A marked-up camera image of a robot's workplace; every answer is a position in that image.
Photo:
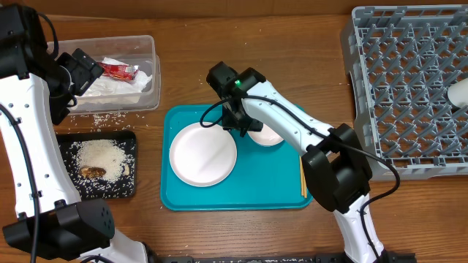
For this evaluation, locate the clear plastic bin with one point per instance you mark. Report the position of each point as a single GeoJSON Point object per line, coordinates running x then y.
{"type": "Point", "coordinates": [139, 50]}

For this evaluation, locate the black tray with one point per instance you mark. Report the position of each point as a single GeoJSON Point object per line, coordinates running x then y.
{"type": "Point", "coordinates": [124, 187]}

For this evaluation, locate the white napkin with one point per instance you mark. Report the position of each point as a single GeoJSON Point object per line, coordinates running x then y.
{"type": "Point", "coordinates": [106, 86]}

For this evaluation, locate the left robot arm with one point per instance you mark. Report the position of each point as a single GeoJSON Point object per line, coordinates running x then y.
{"type": "Point", "coordinates": [38, 87]}

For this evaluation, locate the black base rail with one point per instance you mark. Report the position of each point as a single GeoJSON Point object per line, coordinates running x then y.
{"type": "Point", "coordinates": [256, 259]}

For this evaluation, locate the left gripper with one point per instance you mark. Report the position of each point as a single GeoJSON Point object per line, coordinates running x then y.
{"type": "Point", "coordinates": [85, 69]}

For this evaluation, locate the grey dishwasher rack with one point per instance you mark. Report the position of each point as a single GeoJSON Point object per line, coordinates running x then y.
{"type": "Point", "coordinates": [401, 61]}

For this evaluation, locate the brown food scrap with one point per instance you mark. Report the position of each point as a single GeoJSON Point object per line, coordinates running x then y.
{"type": "Point", "coordinates": [92, 172]}

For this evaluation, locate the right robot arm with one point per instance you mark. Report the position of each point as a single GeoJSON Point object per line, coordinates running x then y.
{"type": "Point", "coordinates": [336, 169]}

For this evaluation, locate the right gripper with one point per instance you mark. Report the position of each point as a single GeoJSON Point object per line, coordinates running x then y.
{"type": "Point", "coordinates": [229, 124]}

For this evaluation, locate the white rice pile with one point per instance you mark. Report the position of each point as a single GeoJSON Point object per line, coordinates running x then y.
{"type": "Point", "coordinates": [104, 154]}

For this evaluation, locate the left wooden chopstick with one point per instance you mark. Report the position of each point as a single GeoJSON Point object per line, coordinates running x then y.
{"type": "Point", "coordinates": [300, 169]}

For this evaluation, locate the right wooden chopstick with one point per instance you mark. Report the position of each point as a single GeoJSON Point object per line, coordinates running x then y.
{"type": "Point", "coordinates": [303, 185]}

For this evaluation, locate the white cup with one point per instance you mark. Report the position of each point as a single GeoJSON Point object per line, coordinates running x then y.
{"type": "Point", "coordinates": [458, 93]}

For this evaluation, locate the large white plate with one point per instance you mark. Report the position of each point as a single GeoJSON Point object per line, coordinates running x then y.
{"type": "Point", "coordinates": [202, 157]}

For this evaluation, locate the red snack wrapper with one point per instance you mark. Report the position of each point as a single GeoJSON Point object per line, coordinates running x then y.
{"type": "Point", "coordinates": [122, 72]}

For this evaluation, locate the wooden chopstick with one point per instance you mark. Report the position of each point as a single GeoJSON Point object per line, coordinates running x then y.
{"type": "Point", "coordinates": [303, 185]}
{"type": "Point", "coordinates": [300, 169]}

